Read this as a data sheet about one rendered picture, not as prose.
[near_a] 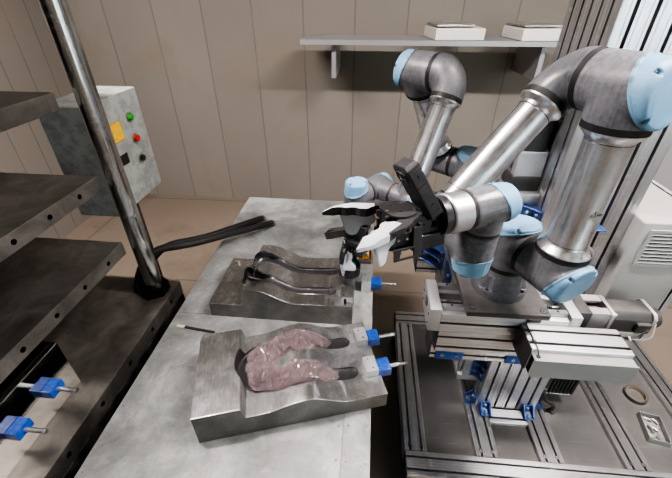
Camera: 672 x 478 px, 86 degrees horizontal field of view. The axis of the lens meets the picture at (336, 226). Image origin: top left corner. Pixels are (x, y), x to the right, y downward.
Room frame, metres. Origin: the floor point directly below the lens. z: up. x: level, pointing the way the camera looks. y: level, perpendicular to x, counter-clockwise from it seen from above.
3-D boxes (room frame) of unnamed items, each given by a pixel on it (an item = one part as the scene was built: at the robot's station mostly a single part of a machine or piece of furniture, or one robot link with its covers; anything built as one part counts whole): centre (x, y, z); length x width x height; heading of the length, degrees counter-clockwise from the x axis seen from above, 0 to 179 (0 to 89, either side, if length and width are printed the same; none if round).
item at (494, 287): (0.81, -0.48, 1.09); 0.15 x 0.15 x 0.10
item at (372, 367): (0.67, -0.14, 0.85); 0.13 x 0.05 x 0.05; 102
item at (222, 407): (0.66, 0.13, 0.85); 0.50 x 0.26 x 0.11; 102
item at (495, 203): (0.59, -0.28, 1.43); 0.11 x 0.08 x 0.09; 111
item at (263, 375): (0.67, 0.13, 0.90); 0.26 x 0.18 x 0.08; 102
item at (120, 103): (1.30, 0.86, 0.73); 0.30 x 0.22 x 1.47; 175
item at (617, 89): (0.68, -0.53, 1.41); 0.15 x 0.12 x 0.55; 21
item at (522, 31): (2.73, -1.33, 1.55); 0.36 x 0.34 x 0.09; 85
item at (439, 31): (2.77, -0.79, 1.55); 0.36 x 0.34 x 0.09; 85
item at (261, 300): (1.02, 0.18, 0.87); 0.50 x 0.26 x 0.14; 85
